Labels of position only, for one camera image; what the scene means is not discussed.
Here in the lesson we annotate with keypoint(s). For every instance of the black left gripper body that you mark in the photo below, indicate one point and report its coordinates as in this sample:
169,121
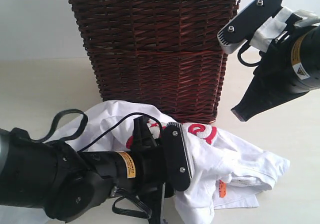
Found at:
154,186

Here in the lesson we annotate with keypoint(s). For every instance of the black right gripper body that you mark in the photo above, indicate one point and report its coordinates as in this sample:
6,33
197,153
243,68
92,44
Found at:
284,71

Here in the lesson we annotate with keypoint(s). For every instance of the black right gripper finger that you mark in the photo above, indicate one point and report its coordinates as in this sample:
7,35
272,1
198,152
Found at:
253,103

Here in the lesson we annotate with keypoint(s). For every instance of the white t-shirt with red lettering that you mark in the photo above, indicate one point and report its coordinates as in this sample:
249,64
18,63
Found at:
228,171

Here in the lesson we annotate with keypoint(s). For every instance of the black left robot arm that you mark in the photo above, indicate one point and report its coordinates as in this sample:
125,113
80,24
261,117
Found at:
66,184

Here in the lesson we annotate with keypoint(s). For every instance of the dark brown wicker basket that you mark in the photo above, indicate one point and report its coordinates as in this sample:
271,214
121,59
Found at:
159,52

